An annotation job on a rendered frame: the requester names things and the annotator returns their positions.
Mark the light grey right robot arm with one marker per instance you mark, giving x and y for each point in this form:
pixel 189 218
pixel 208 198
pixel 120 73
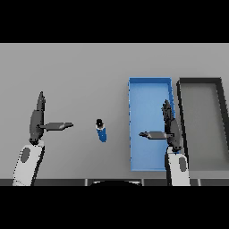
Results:
pixel 177 167

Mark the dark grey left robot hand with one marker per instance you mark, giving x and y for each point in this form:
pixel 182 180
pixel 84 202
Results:
pixel 37 122

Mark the dark grey bin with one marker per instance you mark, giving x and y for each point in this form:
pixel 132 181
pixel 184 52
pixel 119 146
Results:
pixel 203 125

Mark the blue bin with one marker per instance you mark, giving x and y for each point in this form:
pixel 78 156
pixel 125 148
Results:
pixel 148 125

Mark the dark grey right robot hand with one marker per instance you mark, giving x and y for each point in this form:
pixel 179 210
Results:
pixel 172 131

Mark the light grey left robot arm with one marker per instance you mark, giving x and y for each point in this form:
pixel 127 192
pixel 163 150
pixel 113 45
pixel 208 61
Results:
pixel 27 164

